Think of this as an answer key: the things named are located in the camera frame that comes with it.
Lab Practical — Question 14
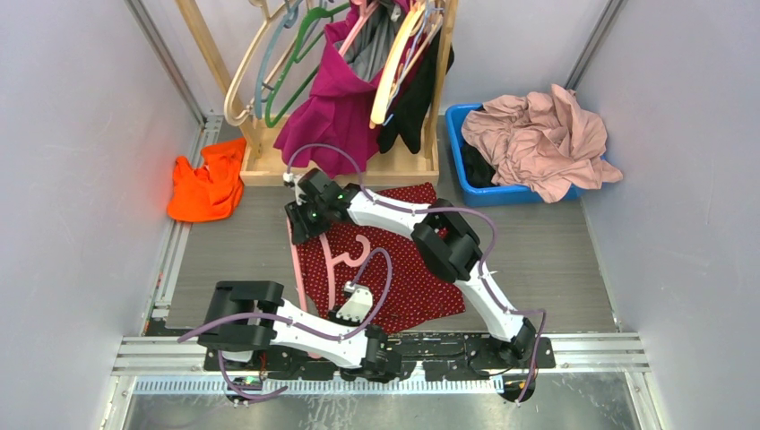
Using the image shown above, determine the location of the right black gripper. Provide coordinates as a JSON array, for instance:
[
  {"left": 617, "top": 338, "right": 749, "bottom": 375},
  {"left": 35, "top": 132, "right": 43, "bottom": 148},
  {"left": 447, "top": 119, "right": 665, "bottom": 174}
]
[{"left": 284, "top": 198, "right": 331, "bottom": 247}]

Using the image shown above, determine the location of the pink plastic hanger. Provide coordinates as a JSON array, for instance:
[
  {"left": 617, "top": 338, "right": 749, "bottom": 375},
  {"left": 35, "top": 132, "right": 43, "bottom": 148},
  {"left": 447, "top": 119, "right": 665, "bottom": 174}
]
[{"left": 287, "top": 222, "right": 370, "bottom": 311}]

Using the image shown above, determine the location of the magenta skirt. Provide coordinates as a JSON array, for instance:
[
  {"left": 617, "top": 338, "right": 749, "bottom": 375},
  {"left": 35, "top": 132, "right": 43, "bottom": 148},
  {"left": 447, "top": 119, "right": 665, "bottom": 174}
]
[{"left": 274, "top": 1, "right": 410, "bottom": 177}]

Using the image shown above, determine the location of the light blue hanger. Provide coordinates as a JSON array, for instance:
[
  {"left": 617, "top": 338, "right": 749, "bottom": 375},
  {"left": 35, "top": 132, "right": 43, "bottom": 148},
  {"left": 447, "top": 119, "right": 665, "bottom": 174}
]
[{"left": 383, "top": 0, "right": 446, "bottom": 127}]

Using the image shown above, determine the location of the black skirt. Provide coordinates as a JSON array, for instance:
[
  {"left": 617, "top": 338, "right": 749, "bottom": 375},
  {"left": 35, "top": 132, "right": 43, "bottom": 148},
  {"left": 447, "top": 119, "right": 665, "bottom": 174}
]
[{"left": 376, "top": 34, "right": 441, "bottom": 154}]

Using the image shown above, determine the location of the red dotted garment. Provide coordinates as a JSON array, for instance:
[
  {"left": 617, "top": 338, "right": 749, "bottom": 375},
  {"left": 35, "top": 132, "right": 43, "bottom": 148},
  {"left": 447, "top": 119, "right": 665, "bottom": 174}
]
[{"left": 295, "top": 182, "right": 467, "bottom": 335}]

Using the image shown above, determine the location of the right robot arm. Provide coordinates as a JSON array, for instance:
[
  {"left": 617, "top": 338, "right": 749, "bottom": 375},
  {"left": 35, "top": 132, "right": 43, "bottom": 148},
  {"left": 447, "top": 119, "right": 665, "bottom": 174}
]
[{"left": 282, "top": 168, "right": 539, "bottom": 368}]

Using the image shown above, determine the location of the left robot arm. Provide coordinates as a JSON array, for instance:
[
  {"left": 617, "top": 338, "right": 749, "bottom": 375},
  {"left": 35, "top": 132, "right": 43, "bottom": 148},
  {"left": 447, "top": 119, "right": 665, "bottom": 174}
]
[{"left": 185, "top": 280, "right": 402, "bottom": 383}]

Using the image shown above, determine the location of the wooden hanger rack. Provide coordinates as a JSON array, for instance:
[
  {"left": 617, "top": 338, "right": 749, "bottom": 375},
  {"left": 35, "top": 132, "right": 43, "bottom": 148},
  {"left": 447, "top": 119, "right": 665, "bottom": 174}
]
[{"left": 176, "top": 1, "right": 458, "bottom": 186}]

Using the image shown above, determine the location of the cream hanger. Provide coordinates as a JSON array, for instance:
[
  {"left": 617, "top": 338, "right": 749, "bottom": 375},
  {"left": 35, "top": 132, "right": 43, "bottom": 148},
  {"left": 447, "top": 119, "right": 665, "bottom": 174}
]
[{"left": 222, "top": 0, "right": 310, "bottom": 127}]

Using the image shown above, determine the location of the light wooden hanger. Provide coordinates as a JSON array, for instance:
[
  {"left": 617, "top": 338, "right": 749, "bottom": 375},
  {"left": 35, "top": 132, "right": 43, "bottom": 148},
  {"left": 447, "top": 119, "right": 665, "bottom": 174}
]
[{"left": 369, "top": 1, "right": 428, "bottom": 129}]

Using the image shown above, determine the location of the teal blue hanger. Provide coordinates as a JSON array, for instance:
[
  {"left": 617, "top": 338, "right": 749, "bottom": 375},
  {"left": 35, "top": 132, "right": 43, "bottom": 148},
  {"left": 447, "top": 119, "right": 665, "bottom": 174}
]
[{"left": 254, "top": 0, "right": 333, "bottom": 120}]

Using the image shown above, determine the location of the green hanger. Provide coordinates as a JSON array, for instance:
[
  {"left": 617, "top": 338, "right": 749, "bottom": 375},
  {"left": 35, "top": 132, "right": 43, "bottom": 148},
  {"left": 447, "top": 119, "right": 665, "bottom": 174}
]
[{"left": 269, "top": 1, "right": 349, "bottom": 112}]

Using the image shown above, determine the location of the orange garment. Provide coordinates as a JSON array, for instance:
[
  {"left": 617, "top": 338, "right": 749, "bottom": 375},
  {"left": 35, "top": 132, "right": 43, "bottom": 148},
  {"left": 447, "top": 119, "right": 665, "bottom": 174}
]
[{"left": 167, "top": 138, "right": 247, "bottom": 223}]

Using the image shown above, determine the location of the black garment in bin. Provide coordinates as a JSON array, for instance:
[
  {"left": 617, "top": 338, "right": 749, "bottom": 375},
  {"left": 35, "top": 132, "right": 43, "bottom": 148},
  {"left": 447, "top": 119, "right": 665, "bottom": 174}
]
[{"left": 461, "top": 143, "right": 496, "bottom": 188}]

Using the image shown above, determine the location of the blue plastic bin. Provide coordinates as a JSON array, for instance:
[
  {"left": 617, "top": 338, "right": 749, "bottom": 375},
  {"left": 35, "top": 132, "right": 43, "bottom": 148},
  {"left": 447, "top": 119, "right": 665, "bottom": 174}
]
[{"left": 445, "top": 104, "right": 586, "bottom": 208}]

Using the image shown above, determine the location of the pink garment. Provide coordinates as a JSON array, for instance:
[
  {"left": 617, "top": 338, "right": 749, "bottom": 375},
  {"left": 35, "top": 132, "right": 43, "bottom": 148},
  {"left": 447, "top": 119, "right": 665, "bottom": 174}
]
[{"left": 461, "top": 84, "right": 623, "bottom": 203}]

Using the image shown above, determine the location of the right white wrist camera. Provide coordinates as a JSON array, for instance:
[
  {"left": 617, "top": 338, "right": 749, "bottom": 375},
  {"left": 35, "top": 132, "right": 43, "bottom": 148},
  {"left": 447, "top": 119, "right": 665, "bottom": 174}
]
[{"left": 282, "top": 171, "right": 305, "bottom": 205}]

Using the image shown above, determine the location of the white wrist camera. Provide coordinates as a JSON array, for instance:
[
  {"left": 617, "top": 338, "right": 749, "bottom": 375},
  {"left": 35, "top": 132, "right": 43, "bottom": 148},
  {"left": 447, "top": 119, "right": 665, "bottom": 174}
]
[
  {"left": 282, "top": 171, "right": 305, "bottom": 205},
  {"left": 334, "top": 282, "right": 374, "bottom": 326}
]

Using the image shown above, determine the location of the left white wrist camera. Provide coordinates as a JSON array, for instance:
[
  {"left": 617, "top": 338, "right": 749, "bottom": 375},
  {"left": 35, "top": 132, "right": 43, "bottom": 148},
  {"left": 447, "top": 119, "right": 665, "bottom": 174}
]
[{"left": 334, "top": 282, "right": 374, "bottom": 326}]

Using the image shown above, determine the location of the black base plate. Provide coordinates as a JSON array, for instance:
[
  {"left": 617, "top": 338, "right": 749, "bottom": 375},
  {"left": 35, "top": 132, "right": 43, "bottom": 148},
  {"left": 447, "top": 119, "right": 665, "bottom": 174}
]
[{"left": 226, "top": 331, "right": 531, "bottom": 382}]

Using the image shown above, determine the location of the aluminium rail frame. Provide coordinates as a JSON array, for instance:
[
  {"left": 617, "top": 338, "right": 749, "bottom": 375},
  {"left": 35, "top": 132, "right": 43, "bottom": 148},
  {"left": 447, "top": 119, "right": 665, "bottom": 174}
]
[{"left": 112, "top": 333, "right": 651, "bottom": 395}]

